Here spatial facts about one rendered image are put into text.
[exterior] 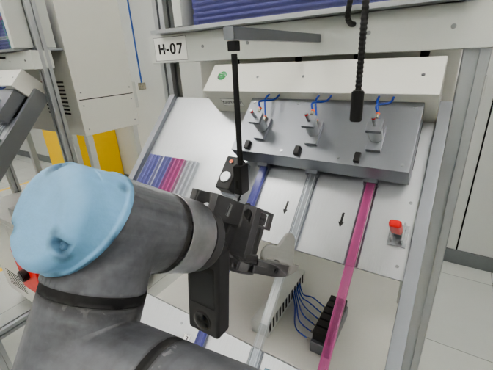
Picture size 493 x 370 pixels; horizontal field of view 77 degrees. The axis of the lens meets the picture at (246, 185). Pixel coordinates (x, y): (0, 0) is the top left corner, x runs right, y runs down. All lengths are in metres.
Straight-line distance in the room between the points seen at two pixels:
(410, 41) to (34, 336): 0.64
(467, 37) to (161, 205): 0.56
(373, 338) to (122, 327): 0.79
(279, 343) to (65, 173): 0.77
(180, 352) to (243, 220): 0.20
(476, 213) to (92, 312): 2.25
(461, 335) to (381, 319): 1.02
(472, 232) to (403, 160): 1.87
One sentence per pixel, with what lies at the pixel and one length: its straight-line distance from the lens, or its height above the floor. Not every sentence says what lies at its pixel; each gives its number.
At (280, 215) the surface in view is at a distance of 0.62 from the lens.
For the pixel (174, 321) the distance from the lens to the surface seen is 0.69.
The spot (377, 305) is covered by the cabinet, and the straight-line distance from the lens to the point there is 1.06.
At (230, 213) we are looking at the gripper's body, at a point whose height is 1.15.
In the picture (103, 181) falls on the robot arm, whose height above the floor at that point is 1.24.
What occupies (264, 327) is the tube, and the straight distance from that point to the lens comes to 0.58.
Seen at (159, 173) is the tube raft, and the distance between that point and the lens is 0.82.
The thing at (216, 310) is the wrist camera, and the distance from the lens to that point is 0.38.
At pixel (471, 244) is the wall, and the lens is 2.44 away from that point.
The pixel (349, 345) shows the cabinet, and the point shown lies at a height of 0.62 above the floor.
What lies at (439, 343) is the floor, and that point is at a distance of 1.91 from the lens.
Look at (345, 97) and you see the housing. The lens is 0.63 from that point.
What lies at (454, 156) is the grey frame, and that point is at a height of 1.12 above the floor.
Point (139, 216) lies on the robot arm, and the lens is 0.23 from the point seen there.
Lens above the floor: 1.31
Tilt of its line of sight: 22 degrees down
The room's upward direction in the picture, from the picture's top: 3 degrees counter-clockwise
